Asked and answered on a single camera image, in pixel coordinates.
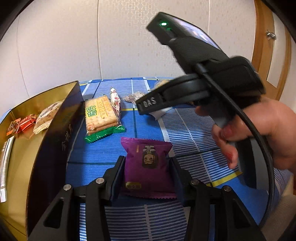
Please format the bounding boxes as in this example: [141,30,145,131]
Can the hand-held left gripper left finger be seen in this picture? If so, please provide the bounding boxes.
[28,156,126,241]

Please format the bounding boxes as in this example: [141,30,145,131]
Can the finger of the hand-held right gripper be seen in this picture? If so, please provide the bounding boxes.
[135,74,211,115]

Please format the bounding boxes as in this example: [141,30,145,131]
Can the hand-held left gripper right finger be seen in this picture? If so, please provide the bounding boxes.
[169,159,266,241]

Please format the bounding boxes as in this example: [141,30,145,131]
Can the clear wafer pack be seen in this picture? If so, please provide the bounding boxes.
[148,79,174,92]

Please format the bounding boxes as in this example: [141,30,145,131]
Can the silver snack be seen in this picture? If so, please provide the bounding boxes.
[124,91,145,105]

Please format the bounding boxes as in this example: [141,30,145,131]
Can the purple snack packet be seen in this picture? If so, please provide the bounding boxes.
[120,137,177,200]

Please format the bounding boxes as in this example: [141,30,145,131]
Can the white red candy stick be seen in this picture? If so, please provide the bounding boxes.
[109,87,123,125]

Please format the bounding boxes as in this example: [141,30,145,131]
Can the green cracker packet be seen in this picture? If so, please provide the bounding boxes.
[84,95,126,144]

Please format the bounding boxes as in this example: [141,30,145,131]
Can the dark tin box gold inside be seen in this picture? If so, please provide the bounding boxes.
[0,81,85,241]

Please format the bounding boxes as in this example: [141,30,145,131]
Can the round pastry packet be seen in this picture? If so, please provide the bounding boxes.
[33,100,65,135]

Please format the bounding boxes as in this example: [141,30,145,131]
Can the red snack packet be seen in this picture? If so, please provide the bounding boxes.
[17,113,37,133]

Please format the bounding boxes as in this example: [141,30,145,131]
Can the beige long sachet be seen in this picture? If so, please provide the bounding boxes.
[0,136,16,203]

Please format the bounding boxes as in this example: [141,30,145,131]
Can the orange candy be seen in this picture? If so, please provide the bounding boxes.
[6,118,21,136]

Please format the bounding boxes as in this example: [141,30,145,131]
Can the person's right hand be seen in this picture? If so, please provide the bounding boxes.
[195,95,296,172]

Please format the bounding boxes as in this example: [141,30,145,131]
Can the blue plaid tablecloth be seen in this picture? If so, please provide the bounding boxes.
[65,76,285,241]

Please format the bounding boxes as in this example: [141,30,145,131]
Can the wooden door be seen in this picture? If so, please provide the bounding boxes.
[251,0,292,103]

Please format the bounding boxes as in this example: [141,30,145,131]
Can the black cable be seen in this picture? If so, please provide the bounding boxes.
[195,64,275,232]

